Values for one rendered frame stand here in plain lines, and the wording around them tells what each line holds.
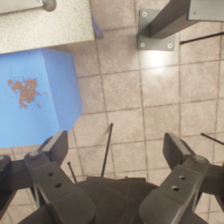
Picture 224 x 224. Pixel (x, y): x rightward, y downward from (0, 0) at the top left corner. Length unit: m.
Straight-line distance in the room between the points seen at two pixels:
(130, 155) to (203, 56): 1.09
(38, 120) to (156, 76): 0.99
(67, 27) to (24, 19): 0.16
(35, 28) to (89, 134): 1.08
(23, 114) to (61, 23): 0.52
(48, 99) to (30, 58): 0.21
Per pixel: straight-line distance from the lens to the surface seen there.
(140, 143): 1.61
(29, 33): 0.74
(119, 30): 1.43
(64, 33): 0.69
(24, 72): 0.92
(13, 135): 1.06
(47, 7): 0.71
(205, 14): 0.55
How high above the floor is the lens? 1.40
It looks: 73 degrees down
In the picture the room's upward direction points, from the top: 176 degrees counter-clockwise
